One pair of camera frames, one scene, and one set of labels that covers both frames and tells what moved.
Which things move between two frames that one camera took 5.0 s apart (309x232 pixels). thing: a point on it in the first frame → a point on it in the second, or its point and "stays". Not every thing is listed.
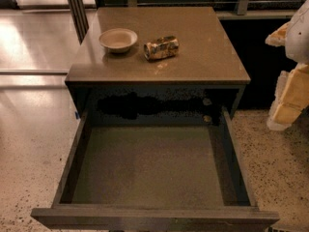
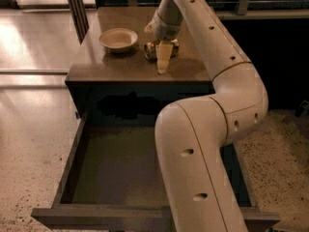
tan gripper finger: x=278 y=37 → x=149 y=28
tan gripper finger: x=292 y=98 → x=163 y=50
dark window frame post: x=77 y=10 stays
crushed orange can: x=164 y=46 stays
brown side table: x=155 y=66 stays
